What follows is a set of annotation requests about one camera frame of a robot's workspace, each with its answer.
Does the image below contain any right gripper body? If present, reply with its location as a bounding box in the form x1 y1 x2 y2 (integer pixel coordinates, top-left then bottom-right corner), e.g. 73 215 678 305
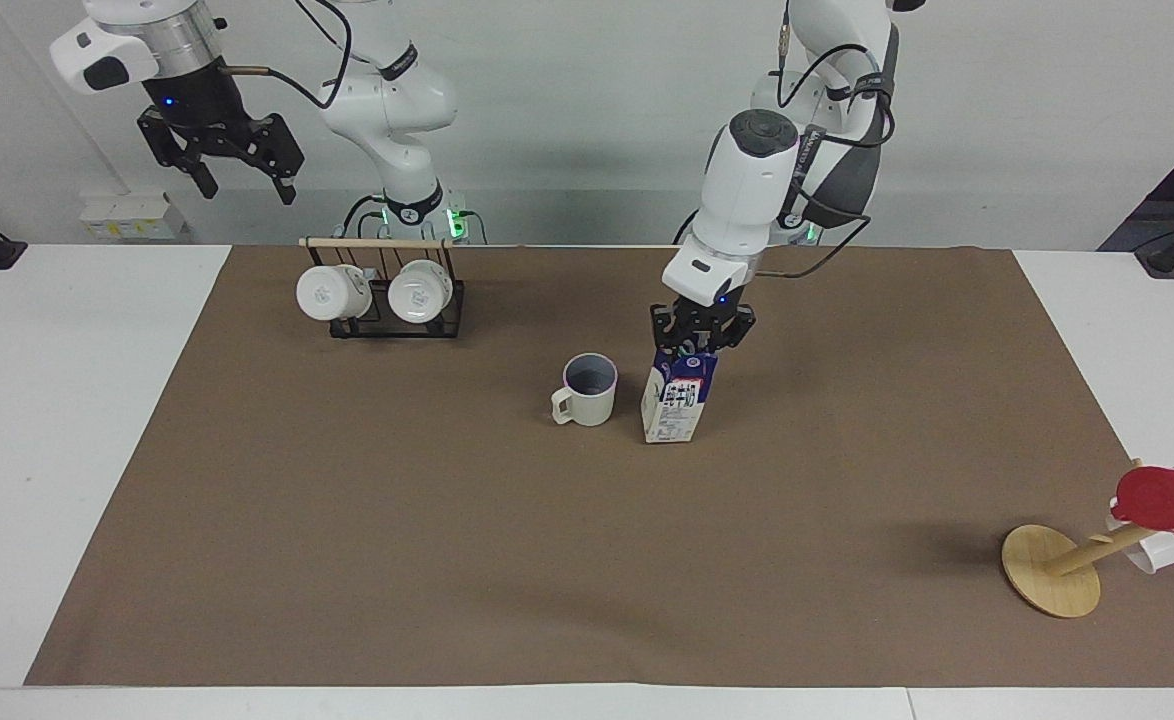
150 54 250 142

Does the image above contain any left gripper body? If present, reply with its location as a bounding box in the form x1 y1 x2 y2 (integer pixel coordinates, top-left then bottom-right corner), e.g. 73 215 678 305
672 283 750 332

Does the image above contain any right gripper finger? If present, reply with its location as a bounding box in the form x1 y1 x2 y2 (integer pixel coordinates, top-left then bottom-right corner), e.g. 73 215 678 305
209 112 307 207
136 107 221 200

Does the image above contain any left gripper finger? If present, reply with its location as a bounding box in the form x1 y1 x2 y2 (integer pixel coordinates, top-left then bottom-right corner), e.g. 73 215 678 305
707 305 758 354
649 302 690 354

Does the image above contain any white and blue milk carton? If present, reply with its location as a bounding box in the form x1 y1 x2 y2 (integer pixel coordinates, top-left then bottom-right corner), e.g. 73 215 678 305
639 347 721 446

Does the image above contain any wooden cup tree stand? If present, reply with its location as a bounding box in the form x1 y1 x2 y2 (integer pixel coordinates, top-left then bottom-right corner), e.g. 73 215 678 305
1001 457 1174 620

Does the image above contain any red plastic cup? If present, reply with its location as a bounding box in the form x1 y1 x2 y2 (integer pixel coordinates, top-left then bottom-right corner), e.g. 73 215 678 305
1112 464 1174 542

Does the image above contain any white cup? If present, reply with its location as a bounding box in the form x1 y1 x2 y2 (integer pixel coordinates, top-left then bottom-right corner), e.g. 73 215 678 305
1106 509 1174 575

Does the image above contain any white socket box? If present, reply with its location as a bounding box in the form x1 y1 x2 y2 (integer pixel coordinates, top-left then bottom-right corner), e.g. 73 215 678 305
79 189 189 242

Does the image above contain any cream mug with grey inside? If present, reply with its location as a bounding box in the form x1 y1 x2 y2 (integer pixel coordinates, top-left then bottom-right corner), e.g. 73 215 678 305
550 352 619 429

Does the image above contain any white hanging mug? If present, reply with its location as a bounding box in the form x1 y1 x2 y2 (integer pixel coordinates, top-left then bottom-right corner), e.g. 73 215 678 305
386 259 454 326
294 263 375 324

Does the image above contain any black cable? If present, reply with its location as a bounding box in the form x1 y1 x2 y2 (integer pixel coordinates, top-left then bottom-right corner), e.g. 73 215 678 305
219 0 354 110
753 0 899 281

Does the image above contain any black wire mug rack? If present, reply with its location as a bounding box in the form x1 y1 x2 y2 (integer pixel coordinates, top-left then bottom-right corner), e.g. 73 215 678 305
298 235 467 340

